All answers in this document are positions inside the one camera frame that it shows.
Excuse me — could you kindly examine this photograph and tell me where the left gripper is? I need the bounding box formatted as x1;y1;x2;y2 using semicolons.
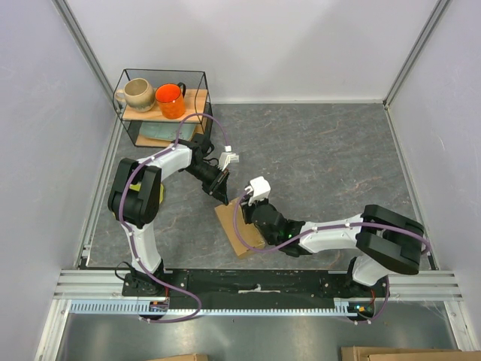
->
184;162;231;206

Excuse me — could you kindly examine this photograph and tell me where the brown cardboard express box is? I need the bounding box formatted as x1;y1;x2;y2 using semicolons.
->
215;198;265;259

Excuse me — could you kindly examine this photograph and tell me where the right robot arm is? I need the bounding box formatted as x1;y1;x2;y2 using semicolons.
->
235;196;429;296

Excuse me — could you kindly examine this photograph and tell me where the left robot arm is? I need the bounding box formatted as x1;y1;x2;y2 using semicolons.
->
107;136;239;296

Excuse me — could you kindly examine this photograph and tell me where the light green tray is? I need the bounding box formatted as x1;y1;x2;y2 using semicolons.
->
139;122;196;141

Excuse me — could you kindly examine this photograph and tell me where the yellow-green dotted plate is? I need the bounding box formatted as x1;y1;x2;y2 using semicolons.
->
129;182;165;204

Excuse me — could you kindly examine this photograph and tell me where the orange mug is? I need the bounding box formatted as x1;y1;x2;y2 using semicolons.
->
155;82;186;120

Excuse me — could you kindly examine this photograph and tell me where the beige ceramic mug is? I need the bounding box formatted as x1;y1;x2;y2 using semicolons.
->
114;78;156;113

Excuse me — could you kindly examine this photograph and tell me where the cardboard piece bottom centre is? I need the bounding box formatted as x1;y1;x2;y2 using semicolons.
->
148;353;209;361

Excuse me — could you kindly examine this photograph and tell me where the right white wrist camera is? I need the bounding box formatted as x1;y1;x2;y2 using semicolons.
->
244;176;271;205

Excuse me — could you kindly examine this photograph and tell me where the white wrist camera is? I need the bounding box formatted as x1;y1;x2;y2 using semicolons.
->
218;146;240;171
244;176;271;205

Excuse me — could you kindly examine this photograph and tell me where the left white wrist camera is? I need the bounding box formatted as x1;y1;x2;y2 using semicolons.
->
218;146;240;171

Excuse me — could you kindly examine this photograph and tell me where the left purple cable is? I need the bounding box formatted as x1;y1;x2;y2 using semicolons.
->
118;113;232;325

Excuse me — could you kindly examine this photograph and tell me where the purple cable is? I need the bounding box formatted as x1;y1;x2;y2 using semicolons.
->
232;191;432;324
118;113;232;325

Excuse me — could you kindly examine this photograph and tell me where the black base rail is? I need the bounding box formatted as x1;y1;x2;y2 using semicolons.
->
122;267;392;311

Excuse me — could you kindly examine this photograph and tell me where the black wire wooden shelf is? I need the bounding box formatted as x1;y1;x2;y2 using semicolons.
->
112;68;213;147

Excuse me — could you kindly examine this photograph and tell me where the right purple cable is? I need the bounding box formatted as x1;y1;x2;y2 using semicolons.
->
232;191;432;324

